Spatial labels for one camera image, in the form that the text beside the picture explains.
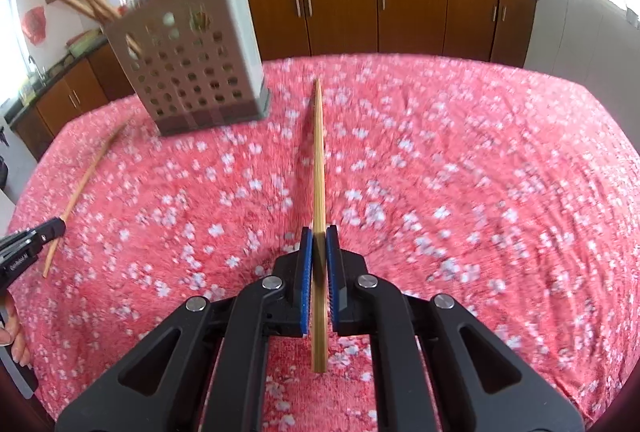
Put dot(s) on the red plastic bag on wall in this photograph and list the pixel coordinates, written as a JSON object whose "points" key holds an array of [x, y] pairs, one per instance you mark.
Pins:
{"points": [[34, 25]]}

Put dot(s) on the lower wooden cabinets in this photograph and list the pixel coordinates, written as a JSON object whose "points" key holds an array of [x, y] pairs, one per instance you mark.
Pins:
{"points": [[495, 31]]}

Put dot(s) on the green perforated utensil holder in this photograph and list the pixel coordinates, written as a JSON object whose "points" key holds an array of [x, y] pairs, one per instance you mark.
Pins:
{"points": [[195, 64]]}

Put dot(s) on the green basin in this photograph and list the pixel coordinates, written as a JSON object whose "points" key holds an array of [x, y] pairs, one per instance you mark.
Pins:
{"points": [[85, 43]]}

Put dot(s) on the bamboo chopstick six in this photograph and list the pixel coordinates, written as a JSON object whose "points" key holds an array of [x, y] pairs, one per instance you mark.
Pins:
{"points": [[319, 288]]}

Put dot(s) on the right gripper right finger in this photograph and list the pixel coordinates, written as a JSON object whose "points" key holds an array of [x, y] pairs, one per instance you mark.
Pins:
{"points": [[435, 366]]}

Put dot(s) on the person left hand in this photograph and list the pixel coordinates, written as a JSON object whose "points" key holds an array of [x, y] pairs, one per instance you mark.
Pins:
{"points": [[13, 334]]}

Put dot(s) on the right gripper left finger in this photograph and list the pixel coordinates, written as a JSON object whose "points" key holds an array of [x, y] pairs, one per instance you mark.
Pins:
{"points": [[204, 367]]}

